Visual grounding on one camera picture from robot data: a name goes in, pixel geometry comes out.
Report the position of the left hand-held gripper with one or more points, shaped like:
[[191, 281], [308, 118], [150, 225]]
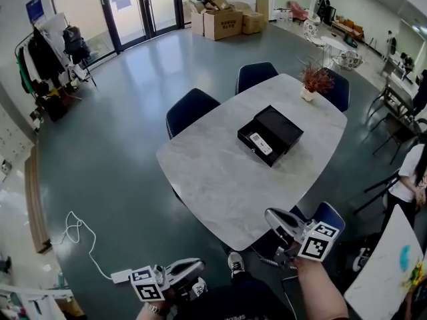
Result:
[[150, 288]]

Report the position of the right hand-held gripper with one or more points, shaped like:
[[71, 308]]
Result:
[[315, 247]]

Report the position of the white remote control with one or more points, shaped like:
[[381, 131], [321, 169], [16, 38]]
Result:
[[261, 143]]

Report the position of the black box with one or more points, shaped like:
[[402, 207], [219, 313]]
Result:
[[278, 122]]

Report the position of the person's left forearm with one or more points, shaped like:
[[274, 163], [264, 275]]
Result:
[[146, 316]]

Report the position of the person's right forearm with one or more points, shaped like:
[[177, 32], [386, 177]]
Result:
[[320, 292]]

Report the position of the person's left shoe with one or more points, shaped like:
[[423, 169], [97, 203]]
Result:
[[199, 288]]

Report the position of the person's shoe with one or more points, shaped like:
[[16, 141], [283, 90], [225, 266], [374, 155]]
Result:
[[199, 288], [235, 265]]

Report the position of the dark blue dining chair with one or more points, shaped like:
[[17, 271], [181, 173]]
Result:
[[190, 108], [340, 92], [255, 77], [328, 217]]

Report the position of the person's right shoe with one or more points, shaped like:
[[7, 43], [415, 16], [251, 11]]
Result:
[[235, 265]]

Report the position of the metal wristwatch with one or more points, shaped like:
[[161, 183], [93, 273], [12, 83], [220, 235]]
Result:
[[156, 309]]

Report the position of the person's black trousers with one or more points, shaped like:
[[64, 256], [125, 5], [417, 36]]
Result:
[[245, 278]]

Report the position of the grey chair black legs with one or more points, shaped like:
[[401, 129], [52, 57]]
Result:
[[377, 192]]

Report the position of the white marble side table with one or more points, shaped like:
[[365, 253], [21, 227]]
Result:
[[383, 272]]

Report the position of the blue curved object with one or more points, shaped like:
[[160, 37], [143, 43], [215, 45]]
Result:
[[404, 256]]

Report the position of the sunflower bouquet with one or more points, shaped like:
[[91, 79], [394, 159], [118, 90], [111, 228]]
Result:
[[415, 275]]

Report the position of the black metal chair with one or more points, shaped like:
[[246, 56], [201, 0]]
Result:
[[375, 102], [393, 128]]

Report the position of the red potted plant white pot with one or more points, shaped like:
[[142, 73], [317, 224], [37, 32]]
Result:
[[315, 78]]

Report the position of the long wooden board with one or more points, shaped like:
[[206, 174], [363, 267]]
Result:
[[36, 198]]

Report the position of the wooden square table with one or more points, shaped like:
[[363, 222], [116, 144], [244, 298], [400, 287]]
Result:
[[400, 93]]

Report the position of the white patterned round chair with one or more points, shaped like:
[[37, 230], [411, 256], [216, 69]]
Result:
[[311, 29], [350, 60]]

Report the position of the white round table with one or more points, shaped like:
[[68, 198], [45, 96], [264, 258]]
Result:
[[333, 42]]

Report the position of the orange sofa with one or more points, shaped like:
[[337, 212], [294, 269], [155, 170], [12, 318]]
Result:
[[348, 27]]

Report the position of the pile of cardboard boxes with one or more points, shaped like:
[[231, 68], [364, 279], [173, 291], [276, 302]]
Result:
[[221, 20]]

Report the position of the pink armchair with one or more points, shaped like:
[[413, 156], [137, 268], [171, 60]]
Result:
[[298, 9]]

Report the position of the white locker cabinet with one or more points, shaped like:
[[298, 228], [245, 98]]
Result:
[[13, 138]]

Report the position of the clothes rack with clothes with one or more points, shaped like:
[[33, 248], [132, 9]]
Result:
[[40, 65]]

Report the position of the black backpack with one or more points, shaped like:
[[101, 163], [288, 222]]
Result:
[[75, 43]]

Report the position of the black-framed glass doors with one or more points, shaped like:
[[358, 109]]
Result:
[[133, 8]]

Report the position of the blue wall poster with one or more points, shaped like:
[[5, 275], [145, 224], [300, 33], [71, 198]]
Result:
[[35, 9]]

